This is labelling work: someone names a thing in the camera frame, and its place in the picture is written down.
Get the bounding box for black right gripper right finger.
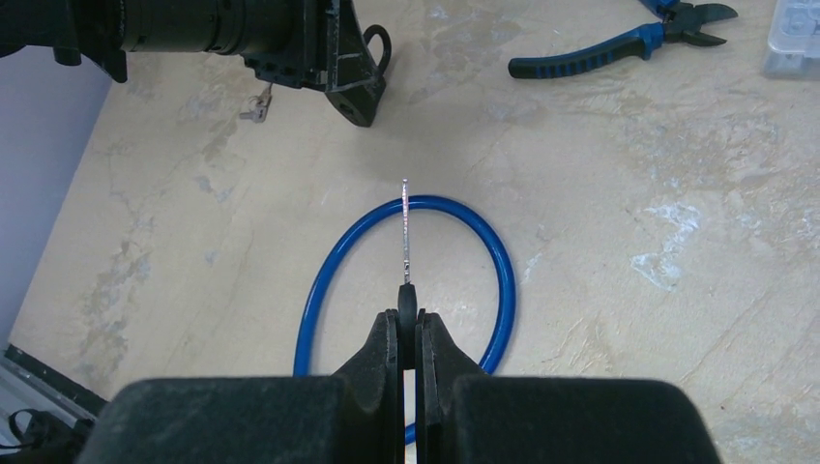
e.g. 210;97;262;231
415;313;720;463

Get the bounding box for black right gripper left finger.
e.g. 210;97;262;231
79;309;404;463

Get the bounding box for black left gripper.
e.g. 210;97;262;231
240;1;388;128

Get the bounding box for black headed key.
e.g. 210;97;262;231
397;179;418;370

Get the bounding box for blue cable lock loop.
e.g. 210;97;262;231
292;195;516;444

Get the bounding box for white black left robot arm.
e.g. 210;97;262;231
1;0;392;128

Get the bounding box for small silver keys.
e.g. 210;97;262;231
239;83;273;124

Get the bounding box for clear plastic screw organizer box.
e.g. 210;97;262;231
763;0;819;81

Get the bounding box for blue handled pliers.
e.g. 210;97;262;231
508;0;739;79

